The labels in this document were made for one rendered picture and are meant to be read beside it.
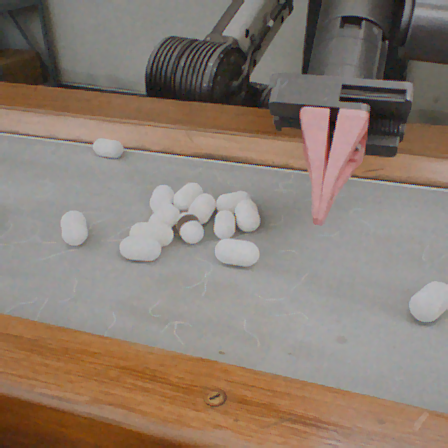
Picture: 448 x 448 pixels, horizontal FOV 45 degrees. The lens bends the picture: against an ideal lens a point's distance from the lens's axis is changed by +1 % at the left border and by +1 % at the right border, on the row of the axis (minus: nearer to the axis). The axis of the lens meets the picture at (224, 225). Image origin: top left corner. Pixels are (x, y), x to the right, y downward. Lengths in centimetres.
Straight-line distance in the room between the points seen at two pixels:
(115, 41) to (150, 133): 230
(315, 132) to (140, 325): 18
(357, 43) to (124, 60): 253
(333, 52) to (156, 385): 27
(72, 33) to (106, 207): 257
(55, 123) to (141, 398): 45
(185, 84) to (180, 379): 60
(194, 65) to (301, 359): 58
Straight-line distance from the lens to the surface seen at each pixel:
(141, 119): 64
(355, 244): 46
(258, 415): 28
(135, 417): 29
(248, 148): 58
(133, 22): 284
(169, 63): 86
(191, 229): 43
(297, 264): 42
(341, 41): 43
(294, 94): 40
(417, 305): 38
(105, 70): 299
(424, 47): 46
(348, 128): 38
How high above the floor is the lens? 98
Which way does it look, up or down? 32 degrees down
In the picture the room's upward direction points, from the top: straight up
